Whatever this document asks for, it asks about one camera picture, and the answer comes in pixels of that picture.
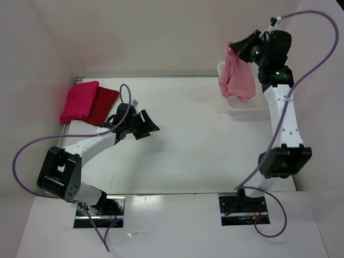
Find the magenta t shirt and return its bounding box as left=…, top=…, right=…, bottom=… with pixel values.
left=60, top=81, right=99, bottom=125

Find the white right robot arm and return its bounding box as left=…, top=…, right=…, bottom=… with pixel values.
left=231, top=17, right=312, bottom=211

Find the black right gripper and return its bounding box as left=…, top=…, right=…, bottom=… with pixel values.
left=229, top=29, right=269, bottom=67

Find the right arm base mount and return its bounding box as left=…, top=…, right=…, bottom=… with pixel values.
left=218, top=193, right=270, bottom=226

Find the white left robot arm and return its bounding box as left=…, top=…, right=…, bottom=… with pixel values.
left=37, top=103, right=159, bottom=215

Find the white plastic basket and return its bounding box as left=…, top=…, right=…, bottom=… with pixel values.
left=225, top=63, right=270, bottom=120

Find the light pink t shirt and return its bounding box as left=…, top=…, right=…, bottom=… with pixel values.
left=218, top=42, right=256, bottom=103

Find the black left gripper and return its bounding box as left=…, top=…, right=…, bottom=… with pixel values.
left=125, top=109, right=159, bottom=140

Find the dark red t shirt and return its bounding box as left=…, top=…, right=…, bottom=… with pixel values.
left=83, top=87, right=119, bottom=126

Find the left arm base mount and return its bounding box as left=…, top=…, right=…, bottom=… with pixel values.
left=73, top=195, right=126, bottom=228

